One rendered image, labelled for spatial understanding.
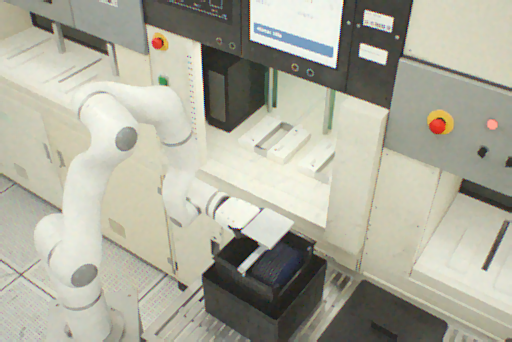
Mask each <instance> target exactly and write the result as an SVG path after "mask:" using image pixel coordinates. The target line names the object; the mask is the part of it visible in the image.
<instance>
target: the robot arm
mask: <svg viewBox="0 0 512 342"><path fill-rule="evenodd" d="M71 107H72V110H73V114H74V115H75V117H77V120H78V121H79V122H81V123H82V125H83V126H85V128H86V130H87V131H89V132H90V134H91V146H90V147H89V149H88V150H87V151H86V152H82V153H81V154H79V155H77V157H74V159H73V160H72V162H71V164H70V166H69V168H68V174H67V177H66V181H65V184H64V188H63V202H62V208H63V214H62V213H54V214H50V215H48V216H46V217H43V218H42V219H41V221H39V222H38V223H37V226H36V227H35V230H34V236H33V238H34V244H35V247H36V249H37V251H38V255H39V257H40V259H41V260H42V262H43V266H44V268H45V270H46V271H47V273H48V276H49V278H50V280H51V281H52V283H53V286H54V288H55V290H56V292H57V294H58V299H59V300H60V303H61V305H62V308H63V313H64V314H65V317H66V320H65V321H64V323H63V326H62V328H61V331H60V340H61V342H119V341H120V339H121V337H122V336H123V333H124V329H125V327H124V320H123V317H122V316H121V314H120V312H119V311H118V310H117V309H115V308H114V307H111V306H109V305H107V304H106V301H105V297H104V291H103V288H102V285H101V282H100V279H99V277H98V273H99V271H100V269H101V266H102V229H101V210H102V203H103V198H104V196H105V190H106V188H107V185H108V182H109V179H110V175H111V173H112V172H113V171H114V169H115V167H117V166H118V165H119V164H120V162H123V161H124V160H125V159H127V158H129V157H130V156H131V155H132V154H133V153H134V151H135V149H136V147H137V145H138V142H139V131H140V128H139V125H138V123H142V124H146V125H155V130H156V131H157V134H158V136H159V138H160V139H159V140H160V141H161V144H162V146H163V147H164V149H165V153H166V155H167V157H168V159H169V161H170V167H169V168H168V171H167V172H166V175H165V178H164V183H163V188H162V199H163V203H164V205H165V209H166V212H167V214H168V215H169V217H170V220H171V221H172V223H174V224H175V225H176V226H178V227H180V228H186V227H187V226H188V225H191V223H192V222H193V221H194V220H196V217H197V216H198V215H201V214H204V215H207V216H209V217H211V218H212V219H213V220H215V221H216V222H217V224H219V225H221V226H222V228H223V229H225V230H226V231H228V232H230V233H231V234H233V236H235V238H236V239H240V238H243V237H249V236H246V235H244V234H243V233H242V232H241V231H242V230H243V229H244V227H245V226H247V225H248V224H249V223H250V222H251V221H252V220H254V218H255V217H256V216H257V215H259V214H260V212H261V211H262V210H264V209H265V208H258V207H256V206H255V205H252V204H250V203H248V202H246V201H244V200H242V199H237V198H233V197H232V198H231V197H229V194H226V193H224V192H222V191H221V190H219V189H217V188H215V187H213V186H211V185H210V184H208V183H205V182H203V181H201V180H200V179H199V178H196V177H195V176H196V173H197V172H198V170H199V168H200V167H201V152H200V150H199V147H198V145H197V142H196V137H195V135H194V132H193V130H192V127H191V122H190V119H189V117H188V115H187V113H186V108H185V105H184V104H183V101H182V99H181V96H180V95H179V94H178V93H177V92H176V90H174V89H171V88H170V87H168V86H164V85H152V86H136V85H126V84H121V83H117V82H112V81H95V82H91V83H88V84H85V85H83V86H82V87H79V88H78V89H77V90H76V91H75V92H74V93H73V97H72V100H71Z"/></svg>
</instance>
